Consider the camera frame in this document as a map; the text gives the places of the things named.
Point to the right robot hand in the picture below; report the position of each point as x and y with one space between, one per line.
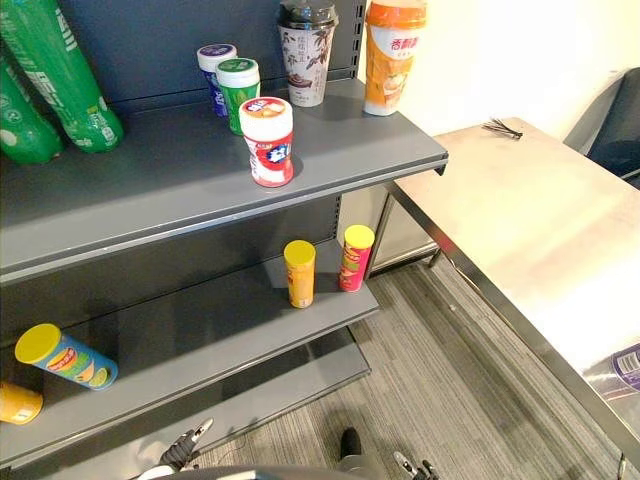
412 469

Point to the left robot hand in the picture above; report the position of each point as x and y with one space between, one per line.
179 452

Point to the blue chips can yellow lid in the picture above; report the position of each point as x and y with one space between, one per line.
70 362

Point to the red chips can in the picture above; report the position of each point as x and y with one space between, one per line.
355 265

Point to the purple label gum bottle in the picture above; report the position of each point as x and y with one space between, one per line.
620 370

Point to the grey metal shelf unit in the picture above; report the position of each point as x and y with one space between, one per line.
165 170

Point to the red gum bottle white lid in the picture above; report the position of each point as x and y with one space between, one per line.
267 145

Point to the green gum bottle white lid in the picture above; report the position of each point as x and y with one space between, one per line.
240 85

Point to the blue gum bottle white lid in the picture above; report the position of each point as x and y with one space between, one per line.
212 57

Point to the dark robot foot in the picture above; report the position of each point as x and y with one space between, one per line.
350 442

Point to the grey robot body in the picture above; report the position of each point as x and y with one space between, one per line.
270 473

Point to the stainless steel table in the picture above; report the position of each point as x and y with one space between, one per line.
530 230

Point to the small green soda bottle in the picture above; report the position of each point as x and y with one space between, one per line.
20 130

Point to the black chair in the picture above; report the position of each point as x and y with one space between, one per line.
617 130

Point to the large green soda bottle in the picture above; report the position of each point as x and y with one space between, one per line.
55 75

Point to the orange milk tea cup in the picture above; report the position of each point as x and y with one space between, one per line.
390 60

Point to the brown milk tea cup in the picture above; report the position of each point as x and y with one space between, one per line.
307 60

